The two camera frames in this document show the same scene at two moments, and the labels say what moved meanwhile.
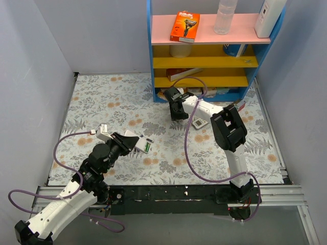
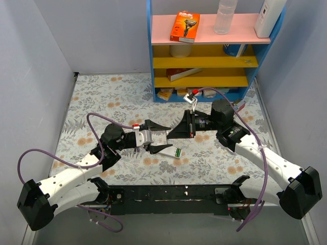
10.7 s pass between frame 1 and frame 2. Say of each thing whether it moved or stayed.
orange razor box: stayed
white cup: stayed
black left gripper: moved
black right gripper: moved
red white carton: stayed
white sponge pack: stayed
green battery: moved
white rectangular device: stayed
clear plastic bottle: stayed
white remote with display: moved
